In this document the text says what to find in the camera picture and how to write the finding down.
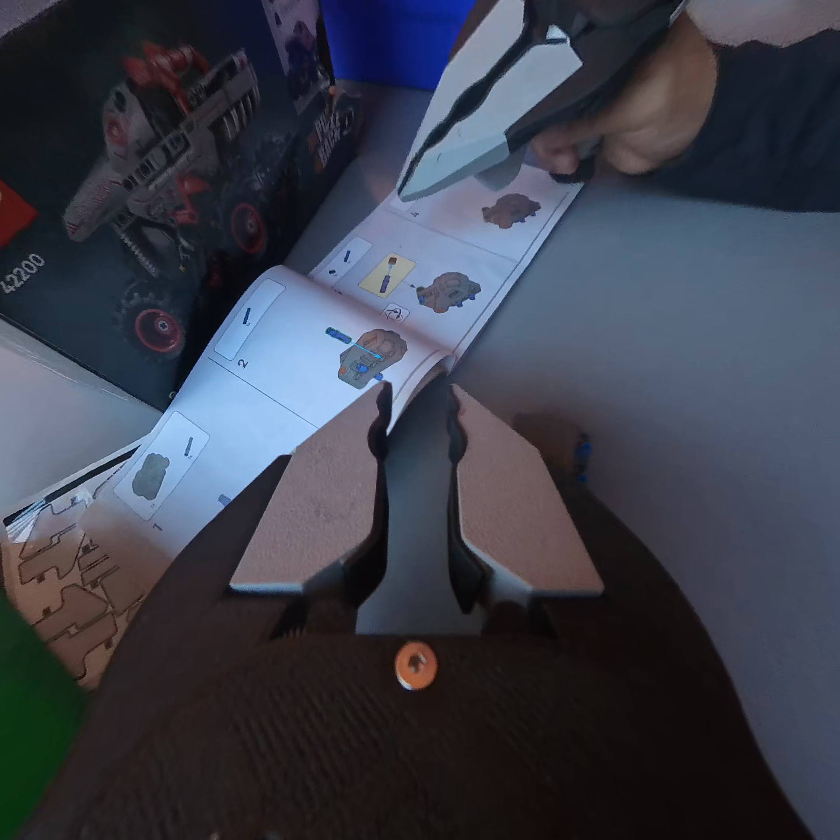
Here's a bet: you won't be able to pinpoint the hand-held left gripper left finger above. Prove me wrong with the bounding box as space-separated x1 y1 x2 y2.
228 382 395 614

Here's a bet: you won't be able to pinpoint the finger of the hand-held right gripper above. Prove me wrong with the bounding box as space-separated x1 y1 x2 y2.
398 0 527 193
398 25 585 202

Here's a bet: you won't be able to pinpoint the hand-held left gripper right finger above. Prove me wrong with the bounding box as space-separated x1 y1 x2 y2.
446 384 606 616

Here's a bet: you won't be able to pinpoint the lego instruction booklet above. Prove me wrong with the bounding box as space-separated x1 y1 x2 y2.
112 154 585 562

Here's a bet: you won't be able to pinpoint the person's right forearm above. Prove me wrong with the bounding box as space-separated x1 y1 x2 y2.
630 29 840 214

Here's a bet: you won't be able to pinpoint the tan lego block, blue pins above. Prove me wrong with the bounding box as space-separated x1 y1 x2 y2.
512 412 595 487

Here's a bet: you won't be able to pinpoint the lego sticker sheet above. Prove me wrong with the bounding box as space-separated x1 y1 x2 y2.
0 440 178 690

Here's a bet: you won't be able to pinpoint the black lego set box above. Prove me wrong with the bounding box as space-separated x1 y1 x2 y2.
0 0 365 411

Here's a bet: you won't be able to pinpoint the person's right hand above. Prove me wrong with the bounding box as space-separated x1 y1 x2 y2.
532 13 719 178

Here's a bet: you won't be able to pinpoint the blue plastic bin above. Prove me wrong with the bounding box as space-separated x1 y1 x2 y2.
322 0 476 89

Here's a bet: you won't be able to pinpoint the green object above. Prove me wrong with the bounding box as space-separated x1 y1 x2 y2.
0 591 89 840

